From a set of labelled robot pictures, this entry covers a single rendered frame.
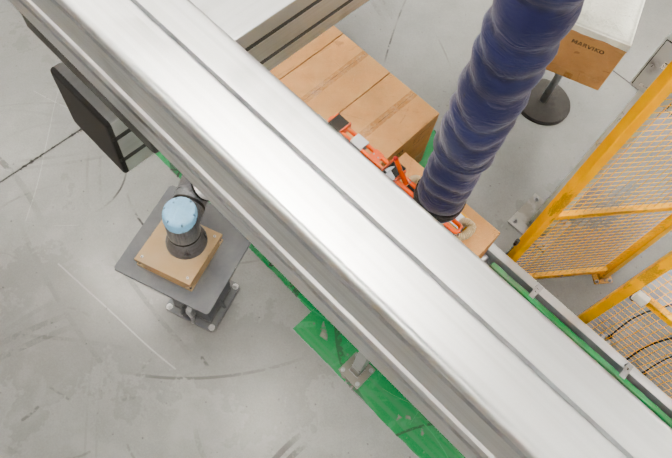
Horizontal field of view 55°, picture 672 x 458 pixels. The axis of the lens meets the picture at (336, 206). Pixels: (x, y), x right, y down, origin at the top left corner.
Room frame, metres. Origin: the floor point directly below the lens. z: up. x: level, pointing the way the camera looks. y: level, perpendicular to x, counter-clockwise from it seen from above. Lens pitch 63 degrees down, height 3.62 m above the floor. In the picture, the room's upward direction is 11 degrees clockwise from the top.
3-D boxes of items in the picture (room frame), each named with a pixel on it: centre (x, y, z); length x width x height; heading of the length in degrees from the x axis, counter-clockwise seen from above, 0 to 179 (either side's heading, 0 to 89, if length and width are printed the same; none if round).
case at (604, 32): (2.98, -1.29, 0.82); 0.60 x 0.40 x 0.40; 166
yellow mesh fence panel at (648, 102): (1.62, -1.34, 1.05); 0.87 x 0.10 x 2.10; 107
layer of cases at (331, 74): (2.24, 0.28, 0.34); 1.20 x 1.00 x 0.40; 55
